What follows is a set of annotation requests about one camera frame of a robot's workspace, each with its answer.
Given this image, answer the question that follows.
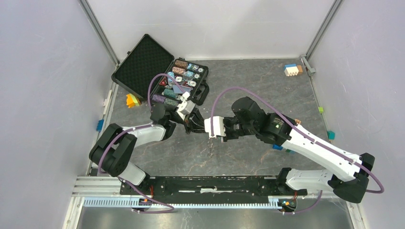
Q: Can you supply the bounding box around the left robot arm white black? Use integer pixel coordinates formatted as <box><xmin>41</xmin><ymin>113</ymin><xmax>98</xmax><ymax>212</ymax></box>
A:
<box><xmin>89</xmin><ymin>101</ymin><xmax>205</xmax><ymax>195</ymax></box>

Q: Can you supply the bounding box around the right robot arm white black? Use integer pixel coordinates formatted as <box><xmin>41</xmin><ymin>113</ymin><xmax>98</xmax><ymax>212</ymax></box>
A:
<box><xmin>223</xmin><ymin>97</ymin><xmax>375</xmax><ymax>203</ymax></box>

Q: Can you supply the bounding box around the blue white green brick stack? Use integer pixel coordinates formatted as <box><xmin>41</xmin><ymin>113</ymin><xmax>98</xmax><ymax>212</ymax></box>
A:
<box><xmin>272</xmin><ymin>144</ymin><xmax>296</xmax><ymax>154</ymax></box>

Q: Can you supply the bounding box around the orange yellow green brick stack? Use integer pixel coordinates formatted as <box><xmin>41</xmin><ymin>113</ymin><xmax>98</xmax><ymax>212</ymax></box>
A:
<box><xmin>126</xmin><ymin>94</ymin><xmax>141</xmax><ymax>108</ymax></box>

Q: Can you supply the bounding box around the black poker chip case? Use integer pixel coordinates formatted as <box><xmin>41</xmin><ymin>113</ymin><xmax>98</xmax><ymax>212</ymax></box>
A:
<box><xmin>111</xmin><ymin>34</ymin><xmax>209</xmax><ymax>106</ymax></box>

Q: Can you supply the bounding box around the blue white orange brick stack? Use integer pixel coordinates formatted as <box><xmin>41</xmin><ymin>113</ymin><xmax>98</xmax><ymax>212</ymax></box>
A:
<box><xmin>284</xmin><ymin>64</ymin><xmax>303</xmax><ymax>76</ymax></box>

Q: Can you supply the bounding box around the small blue block left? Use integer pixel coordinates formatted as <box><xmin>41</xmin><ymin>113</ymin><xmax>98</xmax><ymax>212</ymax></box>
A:
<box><xmin>96</xmin><ymin>119</ymin><xmax>104</xmax><ymax>132</ymax></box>

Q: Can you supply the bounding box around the small teal block right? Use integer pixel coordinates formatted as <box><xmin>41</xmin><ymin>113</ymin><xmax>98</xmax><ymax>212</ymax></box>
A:
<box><xmin>327</xmin><ymin>130</ymin><xmax>335</xmax><ymax>140</ymax></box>

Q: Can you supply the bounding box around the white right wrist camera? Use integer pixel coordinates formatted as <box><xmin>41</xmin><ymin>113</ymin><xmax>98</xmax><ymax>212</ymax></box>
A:
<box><xmin>204</xmin><ymin>116</ymin><xmax>226</xmax><ymax>138</ymax></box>

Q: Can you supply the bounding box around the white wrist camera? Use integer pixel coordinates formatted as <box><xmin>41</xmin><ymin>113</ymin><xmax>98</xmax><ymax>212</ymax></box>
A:
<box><xmin>204</xmin><ymin>116</ymin><xmax>226</xmax><ymax>138</ymax></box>
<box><xmin>176</xmin><ymin>101</ymin><xmax>195</xmax><ymax>120</ymax></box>

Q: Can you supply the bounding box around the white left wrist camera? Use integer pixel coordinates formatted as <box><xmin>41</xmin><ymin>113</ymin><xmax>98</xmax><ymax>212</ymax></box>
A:
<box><xmin>176</xmin><ymin>101</ymin><xmax>195</xmax><ymax>120</ymax></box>

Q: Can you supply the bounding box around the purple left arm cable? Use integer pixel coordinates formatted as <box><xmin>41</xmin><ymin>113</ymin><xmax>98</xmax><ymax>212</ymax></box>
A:
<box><xmin>97</xmin><ymin>73</ymin><xmax>191</xmax><ymax>175</ymax></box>

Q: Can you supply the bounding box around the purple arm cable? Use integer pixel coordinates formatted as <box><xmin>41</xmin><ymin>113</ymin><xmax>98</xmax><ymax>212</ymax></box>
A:
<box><xmin>97</xmin><ymin>73</ymin><xmax>191</xmax><ymax>175</ymax></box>
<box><xmin>210</xmin><ymin>87</ymin><xmax>385</xmax><ymax>194</ymax></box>

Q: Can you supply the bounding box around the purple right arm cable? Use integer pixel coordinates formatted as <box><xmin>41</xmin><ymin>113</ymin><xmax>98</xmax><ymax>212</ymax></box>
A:
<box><xmin>210</xmin><ymin>87</ymin><xmax>385</xmax><ymax>194</ymax></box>

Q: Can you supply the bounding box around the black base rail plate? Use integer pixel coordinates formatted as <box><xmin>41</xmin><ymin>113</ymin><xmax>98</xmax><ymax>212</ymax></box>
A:
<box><xmin>137</xmin><ymin>176</ymin><xmax>308</xmax><ymax>204</ymax></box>

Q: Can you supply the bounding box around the white toothed cable duct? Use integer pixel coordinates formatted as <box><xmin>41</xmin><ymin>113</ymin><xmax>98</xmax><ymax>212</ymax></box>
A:
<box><xmin>83</xmin><ymin>197</ymin><xmax>282</xmax><ymax>210</ymax></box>

